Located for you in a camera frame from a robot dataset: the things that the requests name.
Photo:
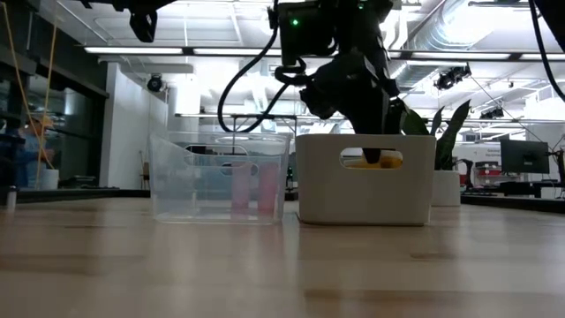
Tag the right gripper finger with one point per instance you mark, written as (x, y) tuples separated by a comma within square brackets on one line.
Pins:
[(384, 123), (366, 123)]

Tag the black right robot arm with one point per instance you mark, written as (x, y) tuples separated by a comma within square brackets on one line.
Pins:
[(309, 31)]

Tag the white plastic bin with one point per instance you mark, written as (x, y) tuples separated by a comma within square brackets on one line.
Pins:
[(366, 194)]

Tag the clear plastic bin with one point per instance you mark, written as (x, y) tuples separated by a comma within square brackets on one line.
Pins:
[(194, 190)]

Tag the white cylindrical bin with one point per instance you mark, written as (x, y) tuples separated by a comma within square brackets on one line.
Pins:
[(49, 179)]

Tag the ceiling light strip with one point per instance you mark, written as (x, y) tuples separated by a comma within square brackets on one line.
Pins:
[(229, 51), (132, 50), (459, 56)]

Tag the black round ceiling fixture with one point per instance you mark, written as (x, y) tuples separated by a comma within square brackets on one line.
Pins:
[(154, 83)]

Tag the green potted plant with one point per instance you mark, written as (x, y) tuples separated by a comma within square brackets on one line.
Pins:
[(450, 137)]

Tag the black ceiling spotlight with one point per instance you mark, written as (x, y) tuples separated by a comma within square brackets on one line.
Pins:
[(450, 78), (492, 114)]

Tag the white plant pot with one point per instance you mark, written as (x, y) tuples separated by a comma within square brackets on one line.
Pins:
[(446, 187)]

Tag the black computer monitor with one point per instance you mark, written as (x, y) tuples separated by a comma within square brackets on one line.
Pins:
[(525, 156)]

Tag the person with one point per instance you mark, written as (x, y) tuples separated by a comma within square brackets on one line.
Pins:
[(33, 150)]

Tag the small grey cylinder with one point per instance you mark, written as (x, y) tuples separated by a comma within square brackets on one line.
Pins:
[(11, 199)]

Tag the silver ventilation duct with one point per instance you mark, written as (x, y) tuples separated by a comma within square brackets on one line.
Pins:
[(415, 77)]

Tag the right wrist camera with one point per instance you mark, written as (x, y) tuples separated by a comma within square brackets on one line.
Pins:
[(318, 99)]

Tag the black aluminium frame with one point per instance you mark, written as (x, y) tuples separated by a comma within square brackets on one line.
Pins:
[(88, 195)]

